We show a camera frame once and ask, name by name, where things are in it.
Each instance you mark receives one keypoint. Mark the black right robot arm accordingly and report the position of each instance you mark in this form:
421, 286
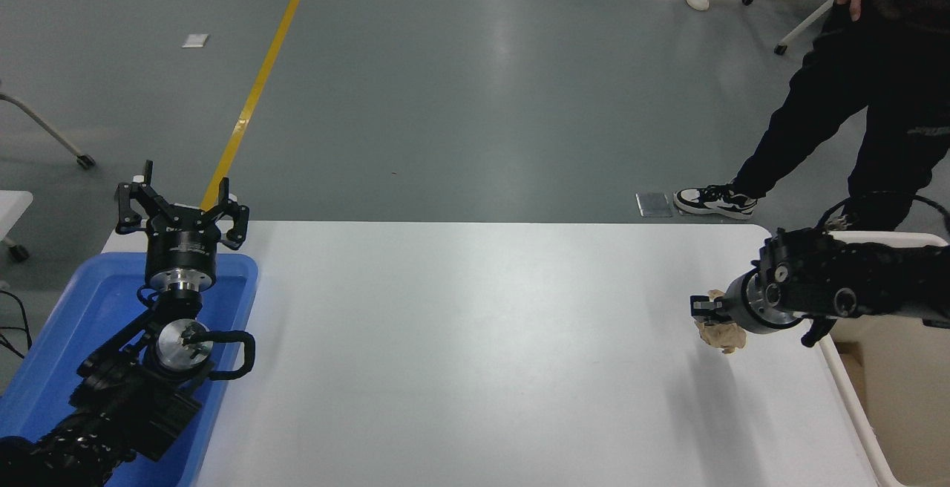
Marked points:
876, 279

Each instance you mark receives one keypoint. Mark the large pale bin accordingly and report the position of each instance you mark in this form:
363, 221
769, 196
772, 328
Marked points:
890, 398

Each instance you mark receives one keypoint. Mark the person in black-white shoes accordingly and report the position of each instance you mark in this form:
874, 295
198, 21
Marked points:
876, 101

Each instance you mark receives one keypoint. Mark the white furniture with caster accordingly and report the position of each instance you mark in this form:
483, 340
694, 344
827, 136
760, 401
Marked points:
11, 208

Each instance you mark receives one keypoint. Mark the tan paper ball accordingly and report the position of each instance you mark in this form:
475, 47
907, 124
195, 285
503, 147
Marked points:
724, 337

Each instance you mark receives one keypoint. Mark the grey chair leg with caster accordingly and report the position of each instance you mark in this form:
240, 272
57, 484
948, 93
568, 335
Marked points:
44, 127

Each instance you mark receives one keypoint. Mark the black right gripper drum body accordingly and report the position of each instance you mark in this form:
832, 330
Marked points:
738, 301

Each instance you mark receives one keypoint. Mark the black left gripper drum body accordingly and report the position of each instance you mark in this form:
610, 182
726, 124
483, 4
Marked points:
180, 246

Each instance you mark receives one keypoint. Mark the silver floor plate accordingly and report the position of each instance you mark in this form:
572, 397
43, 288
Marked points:
653, 204

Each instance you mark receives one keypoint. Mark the blue plastic tray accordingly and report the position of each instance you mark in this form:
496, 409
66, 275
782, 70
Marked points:
82, 309

